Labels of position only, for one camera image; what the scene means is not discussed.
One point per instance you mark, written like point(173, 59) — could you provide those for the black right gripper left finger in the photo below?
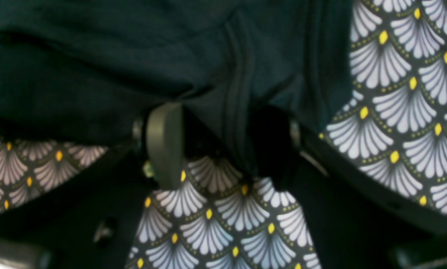
point(89, 221)

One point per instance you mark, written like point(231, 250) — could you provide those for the dark navy T-shirt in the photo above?
point(84, 70)

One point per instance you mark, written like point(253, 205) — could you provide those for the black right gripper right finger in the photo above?
point(355, 222)

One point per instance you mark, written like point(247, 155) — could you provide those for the fan-patterned tablecloth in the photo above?
point(393, 129)

